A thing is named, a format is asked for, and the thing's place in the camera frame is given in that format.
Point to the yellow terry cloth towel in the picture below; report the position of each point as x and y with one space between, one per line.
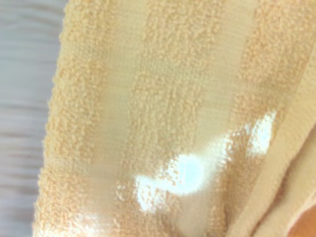
158 98

